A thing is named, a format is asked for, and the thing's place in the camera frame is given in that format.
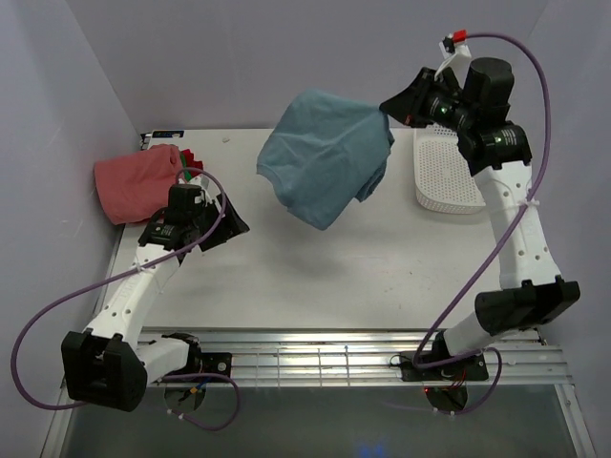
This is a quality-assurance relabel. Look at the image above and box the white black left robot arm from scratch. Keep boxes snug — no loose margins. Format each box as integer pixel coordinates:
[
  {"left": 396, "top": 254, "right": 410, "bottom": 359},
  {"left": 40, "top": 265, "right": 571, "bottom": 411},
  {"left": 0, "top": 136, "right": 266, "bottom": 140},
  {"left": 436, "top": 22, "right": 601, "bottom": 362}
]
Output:
[{"left": 61, "top": 184, "right": 249, "bottom": 411}]

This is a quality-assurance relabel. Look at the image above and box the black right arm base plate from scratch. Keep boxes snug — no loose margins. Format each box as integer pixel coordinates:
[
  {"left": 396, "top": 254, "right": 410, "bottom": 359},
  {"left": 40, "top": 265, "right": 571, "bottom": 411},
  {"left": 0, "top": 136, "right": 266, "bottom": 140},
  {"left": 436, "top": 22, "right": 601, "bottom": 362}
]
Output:
[{"left": 389, "top": 351, "right": 489, "bottom": 382}]

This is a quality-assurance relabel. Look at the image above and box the white perforated plastic basket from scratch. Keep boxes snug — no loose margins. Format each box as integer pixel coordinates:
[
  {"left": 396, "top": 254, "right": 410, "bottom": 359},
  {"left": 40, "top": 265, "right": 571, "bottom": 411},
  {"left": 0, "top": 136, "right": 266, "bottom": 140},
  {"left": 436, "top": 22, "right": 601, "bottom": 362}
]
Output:
[{"left": 412, "top": 124, "right": 485, "bottom": 215}]

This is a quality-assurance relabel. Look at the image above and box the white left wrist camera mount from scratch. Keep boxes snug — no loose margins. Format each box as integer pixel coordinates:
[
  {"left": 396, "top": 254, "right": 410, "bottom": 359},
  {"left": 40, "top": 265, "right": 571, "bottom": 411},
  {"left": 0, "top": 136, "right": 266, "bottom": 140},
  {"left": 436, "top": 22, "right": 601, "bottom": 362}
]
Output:
[{"left": 189, "top": 174, "right": 210, "bottom": 200}]

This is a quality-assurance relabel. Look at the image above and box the dark red folded t shirt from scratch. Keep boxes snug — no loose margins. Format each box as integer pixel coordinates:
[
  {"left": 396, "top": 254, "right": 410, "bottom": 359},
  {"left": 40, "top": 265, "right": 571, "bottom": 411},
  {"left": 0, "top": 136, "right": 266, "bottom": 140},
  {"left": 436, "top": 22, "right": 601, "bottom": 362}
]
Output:
[{"left": 180, "top": 149, "right": 204, "bottom": 170}]

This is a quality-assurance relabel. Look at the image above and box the blue label sticker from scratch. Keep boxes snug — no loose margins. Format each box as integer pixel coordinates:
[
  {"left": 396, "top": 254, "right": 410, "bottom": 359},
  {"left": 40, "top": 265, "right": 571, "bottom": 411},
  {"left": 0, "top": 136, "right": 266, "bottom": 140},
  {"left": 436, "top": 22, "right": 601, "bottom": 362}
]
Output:
[{"left": 151, "top": 130, "right": 184, "bottom": 138}]

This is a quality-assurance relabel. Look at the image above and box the blue t shirt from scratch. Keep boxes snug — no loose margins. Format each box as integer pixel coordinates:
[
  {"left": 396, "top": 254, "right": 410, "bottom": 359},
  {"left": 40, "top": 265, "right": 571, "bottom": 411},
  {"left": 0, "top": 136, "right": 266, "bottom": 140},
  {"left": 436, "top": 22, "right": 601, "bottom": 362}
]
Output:
[{"left": 256, "top": 90, "right": 394, "bottom": 231}]

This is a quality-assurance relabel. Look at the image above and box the green folded t shirt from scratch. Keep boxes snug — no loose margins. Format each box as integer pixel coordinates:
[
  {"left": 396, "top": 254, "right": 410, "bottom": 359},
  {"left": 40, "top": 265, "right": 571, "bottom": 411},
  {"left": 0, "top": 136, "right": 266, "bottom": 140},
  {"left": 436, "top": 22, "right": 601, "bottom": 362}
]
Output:
[{"left": 180, "top": 149, "right": 194, "bottom": 183}]

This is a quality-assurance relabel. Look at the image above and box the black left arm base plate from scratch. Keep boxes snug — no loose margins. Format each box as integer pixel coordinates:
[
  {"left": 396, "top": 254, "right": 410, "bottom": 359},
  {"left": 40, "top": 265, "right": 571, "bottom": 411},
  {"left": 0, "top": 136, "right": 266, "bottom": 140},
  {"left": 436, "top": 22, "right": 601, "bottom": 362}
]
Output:
[{"left": 189, "top": 352, "right": 233, "bottom": 377}]

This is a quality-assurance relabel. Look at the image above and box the aluminium table front rail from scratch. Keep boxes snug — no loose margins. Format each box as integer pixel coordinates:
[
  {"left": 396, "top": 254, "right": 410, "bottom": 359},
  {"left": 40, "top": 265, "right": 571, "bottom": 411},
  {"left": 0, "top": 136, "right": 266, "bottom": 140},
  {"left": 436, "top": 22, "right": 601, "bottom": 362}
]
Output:
[{"left": 60, "top": 327, "right": 574, "bottom": 390}]

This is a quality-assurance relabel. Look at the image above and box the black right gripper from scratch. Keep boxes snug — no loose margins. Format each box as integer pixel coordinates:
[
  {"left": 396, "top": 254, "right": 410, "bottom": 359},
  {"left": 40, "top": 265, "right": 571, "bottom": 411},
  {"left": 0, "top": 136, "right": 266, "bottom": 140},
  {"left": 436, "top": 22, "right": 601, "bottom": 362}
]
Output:
[{"left": 378, "top": 68, "right": 474, "bottom": 135}]

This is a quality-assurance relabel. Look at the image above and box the pink folded t shirt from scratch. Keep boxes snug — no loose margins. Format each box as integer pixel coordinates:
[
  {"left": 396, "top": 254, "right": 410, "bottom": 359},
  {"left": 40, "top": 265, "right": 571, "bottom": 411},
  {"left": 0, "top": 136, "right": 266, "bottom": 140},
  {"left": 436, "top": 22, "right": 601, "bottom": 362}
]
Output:
[{"left": 94, "top": 144, "right": 182, "bottom": 225}]

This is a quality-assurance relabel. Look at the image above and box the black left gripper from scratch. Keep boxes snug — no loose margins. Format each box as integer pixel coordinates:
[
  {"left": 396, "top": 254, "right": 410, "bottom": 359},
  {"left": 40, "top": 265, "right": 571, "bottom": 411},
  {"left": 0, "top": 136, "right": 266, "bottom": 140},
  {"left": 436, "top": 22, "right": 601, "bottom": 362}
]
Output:
[{"left": 190, "top": 193, "right": 249, "bottom": 252}]

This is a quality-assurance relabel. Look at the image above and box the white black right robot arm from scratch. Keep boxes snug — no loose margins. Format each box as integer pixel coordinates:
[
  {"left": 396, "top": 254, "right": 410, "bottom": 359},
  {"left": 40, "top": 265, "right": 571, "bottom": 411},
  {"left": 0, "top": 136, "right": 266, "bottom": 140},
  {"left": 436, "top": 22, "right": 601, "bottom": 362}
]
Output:
[{"left": 380, "top": 57, "right": 580, "bottom": 379}]

